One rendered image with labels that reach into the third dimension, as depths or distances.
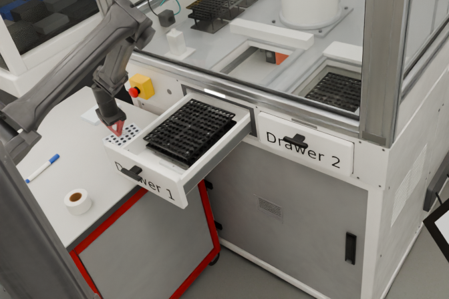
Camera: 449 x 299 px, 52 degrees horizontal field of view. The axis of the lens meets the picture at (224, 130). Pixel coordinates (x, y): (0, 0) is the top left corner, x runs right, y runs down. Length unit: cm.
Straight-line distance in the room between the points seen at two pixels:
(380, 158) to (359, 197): 20
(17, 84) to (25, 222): 154
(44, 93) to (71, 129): 85
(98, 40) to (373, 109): 63
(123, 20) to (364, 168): 71
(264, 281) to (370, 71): 121
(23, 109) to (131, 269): 87
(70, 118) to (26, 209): 143
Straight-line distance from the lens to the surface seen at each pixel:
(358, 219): 143
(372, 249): 149
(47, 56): 197
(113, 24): 96
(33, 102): 92
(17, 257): 43
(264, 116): 130
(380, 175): 124
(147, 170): 124
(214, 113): 144
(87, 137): 170
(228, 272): 209
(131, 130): 159
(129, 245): 157
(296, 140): 124
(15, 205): 39
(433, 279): 210
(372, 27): 102
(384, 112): 112
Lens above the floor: 173
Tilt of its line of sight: 39 degrees down
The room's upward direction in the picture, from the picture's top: 11 degrees counter-clockwise
